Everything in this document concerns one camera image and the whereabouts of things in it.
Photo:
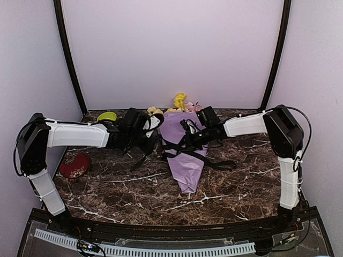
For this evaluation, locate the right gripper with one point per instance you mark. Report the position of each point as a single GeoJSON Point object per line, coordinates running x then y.
{"type": "Point", "coordinates": [189, 141]}

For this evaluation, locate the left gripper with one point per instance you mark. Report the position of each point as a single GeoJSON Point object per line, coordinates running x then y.
{"type": "Point", "coordinates": [146, 148]}

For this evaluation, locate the yellow daisy bunch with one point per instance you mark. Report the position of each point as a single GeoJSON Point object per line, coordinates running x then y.
{"type": "Point", "coordinates": [154, 110]}

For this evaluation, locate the black printed ribbon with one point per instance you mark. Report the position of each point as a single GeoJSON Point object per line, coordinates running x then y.
{"type": "Point", "coordinates": [184, 147]}

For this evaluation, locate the pink wrapping paper sheet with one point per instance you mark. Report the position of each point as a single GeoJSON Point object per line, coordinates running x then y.
{"type": "Point", "coordinates": [186, 169]}

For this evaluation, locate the yellow rose stem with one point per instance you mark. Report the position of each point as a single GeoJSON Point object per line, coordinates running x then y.
{"type": "Point", "coordinates": [179, 101]}

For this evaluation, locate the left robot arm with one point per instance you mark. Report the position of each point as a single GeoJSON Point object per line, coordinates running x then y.
{"type": "Point", "coordinates": [40, 134]}

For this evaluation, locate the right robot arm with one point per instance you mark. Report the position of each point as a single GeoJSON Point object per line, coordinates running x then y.
{"type": "Point", "coordinates": [285, 136]}

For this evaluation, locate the green plastic bowl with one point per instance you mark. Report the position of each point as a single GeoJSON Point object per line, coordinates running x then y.
{"type": "Point", "coordinates": [108, 117]}

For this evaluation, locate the red floral dish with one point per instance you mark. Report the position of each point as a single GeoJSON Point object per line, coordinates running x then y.
{"type": "Point", "coordinates": [74, 165]}

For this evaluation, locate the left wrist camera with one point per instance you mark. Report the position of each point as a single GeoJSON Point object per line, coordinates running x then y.
{"type": "Point", "coordinates": [135, 119]}

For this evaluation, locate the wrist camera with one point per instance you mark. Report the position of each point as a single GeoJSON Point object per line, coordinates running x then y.
{"type": "Point", "coordinates": [208, 117]}
{"type": "Point", "coordinates": [135, 119]}

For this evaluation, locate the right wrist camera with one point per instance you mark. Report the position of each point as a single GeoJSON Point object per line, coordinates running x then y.
{"type": "Point", "coordinates": [208, 117]}

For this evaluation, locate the white slotted cable duct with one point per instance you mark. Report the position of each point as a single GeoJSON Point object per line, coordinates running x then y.
{"type": "Point", "coordinates": [126, 247]}

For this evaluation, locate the black front rail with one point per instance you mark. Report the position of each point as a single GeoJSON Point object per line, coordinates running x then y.
{"type": "Point", "coordinates": [259, 230]}

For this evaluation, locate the right black frame post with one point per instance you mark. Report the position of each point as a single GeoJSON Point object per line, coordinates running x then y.
{"type": "Point", "coordinates": [277, 54]}

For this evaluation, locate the black frame post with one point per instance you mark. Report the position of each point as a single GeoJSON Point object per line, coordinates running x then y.
{"type": "Point", "coordinates": [68, 55]}
{"type": "Point", "coordinates": [277, 54]}

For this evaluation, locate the left black frame post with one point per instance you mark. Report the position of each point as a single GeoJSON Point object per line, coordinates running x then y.
{"type": "Point", "coordinates": [68, 55]}

